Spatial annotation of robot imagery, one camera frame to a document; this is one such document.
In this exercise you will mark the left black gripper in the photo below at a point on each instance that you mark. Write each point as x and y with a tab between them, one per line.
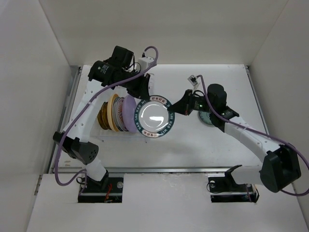
142	92

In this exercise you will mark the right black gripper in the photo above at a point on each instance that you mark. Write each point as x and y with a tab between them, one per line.
184	106

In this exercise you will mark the teal patterned small plate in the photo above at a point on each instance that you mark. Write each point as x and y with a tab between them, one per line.
205	117

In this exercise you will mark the white plate green lettered rim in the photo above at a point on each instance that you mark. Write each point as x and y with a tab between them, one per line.
152	118

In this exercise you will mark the beige tan plate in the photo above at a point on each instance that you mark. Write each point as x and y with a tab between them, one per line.
109	113

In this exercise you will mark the orange sunburst plate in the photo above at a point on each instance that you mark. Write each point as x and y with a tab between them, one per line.
119	117

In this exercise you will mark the lavender purple plate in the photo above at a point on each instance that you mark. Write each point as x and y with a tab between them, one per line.
128	111

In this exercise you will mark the yellow brown patterned plate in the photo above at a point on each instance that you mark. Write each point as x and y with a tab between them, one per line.
100	117

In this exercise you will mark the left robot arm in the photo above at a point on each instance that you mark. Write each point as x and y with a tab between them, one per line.
74	138

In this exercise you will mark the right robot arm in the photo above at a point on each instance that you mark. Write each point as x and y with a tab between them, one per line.
280	165

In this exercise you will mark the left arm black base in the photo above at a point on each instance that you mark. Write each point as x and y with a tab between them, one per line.
94	192

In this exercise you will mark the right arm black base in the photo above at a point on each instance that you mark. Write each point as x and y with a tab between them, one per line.
222	190

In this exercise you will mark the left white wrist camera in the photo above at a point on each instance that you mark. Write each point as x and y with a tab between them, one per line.
145	62

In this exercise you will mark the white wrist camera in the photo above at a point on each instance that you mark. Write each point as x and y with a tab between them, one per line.
193	81
145	62

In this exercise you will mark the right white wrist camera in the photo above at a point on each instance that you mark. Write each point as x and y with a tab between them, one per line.
193	81

